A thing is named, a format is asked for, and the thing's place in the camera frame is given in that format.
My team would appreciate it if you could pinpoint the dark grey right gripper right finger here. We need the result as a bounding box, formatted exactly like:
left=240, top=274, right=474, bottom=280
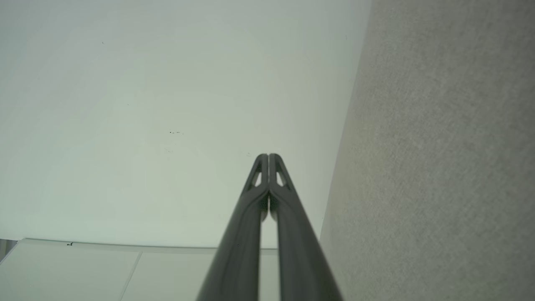
left=269, top=153, right=344, bottom=301

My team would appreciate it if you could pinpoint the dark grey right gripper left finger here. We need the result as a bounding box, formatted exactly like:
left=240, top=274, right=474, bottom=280
left=196, top=153, right=269, bottom=301

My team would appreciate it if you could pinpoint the grey fabric sofa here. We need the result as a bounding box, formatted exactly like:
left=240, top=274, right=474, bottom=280
left=320, top=0, right=535, bottom=301

